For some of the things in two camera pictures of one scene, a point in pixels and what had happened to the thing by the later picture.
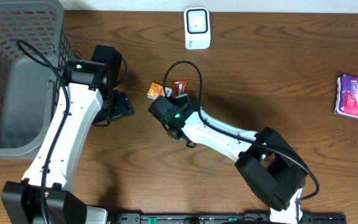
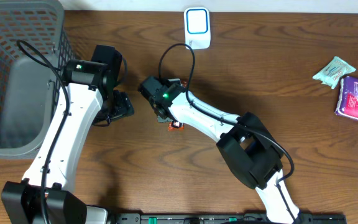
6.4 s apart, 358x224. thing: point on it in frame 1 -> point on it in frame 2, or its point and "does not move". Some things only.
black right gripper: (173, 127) -> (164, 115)
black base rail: (218, 218) does not move
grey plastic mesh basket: (25, 45) does not move
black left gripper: (123, 106) does not move
